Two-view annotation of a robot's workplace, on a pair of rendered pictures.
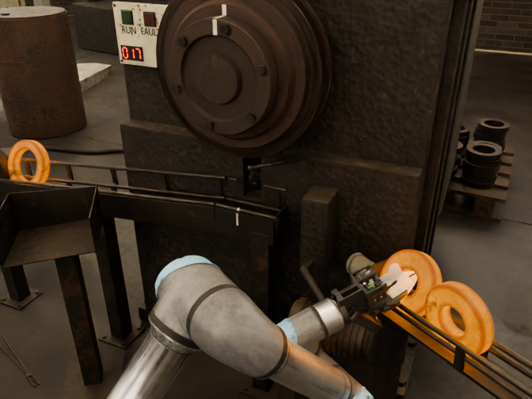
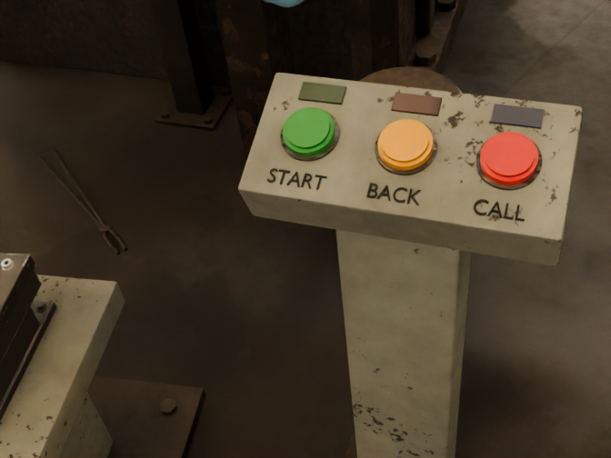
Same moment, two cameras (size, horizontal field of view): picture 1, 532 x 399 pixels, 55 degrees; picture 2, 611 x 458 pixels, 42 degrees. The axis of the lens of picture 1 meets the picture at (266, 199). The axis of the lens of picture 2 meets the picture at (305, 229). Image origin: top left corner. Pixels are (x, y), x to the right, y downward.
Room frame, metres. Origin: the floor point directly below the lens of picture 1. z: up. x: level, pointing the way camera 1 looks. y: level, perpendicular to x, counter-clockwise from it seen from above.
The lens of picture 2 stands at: (-0.08, -0.16, 0.99)
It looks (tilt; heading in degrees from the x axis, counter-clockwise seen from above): 46 degrees down; 359
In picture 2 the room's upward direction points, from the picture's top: 8 degrees counter-clockwise
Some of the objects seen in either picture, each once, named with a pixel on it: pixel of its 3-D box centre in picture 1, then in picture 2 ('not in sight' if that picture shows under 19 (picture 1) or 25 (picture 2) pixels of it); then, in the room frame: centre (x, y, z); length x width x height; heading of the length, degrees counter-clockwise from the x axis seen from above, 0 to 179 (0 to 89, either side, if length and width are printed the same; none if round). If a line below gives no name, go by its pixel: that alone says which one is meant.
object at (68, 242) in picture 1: (69, 301); not in sight; (1.31, 0.64, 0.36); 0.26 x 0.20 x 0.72; 101
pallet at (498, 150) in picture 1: (411, 142); not in sight; (3.03, -0.92, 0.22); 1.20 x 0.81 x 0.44; 64
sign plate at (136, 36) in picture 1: (153, 36); not in sight; (1.56, 0.33, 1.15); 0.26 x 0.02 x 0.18; 66
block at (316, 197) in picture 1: (319, 229); not in sight; (1.24, -0.15, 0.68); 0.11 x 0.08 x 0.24; 156
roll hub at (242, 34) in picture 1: (221, 77); not in sight; (1.23, 0.11, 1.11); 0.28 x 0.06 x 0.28; 66
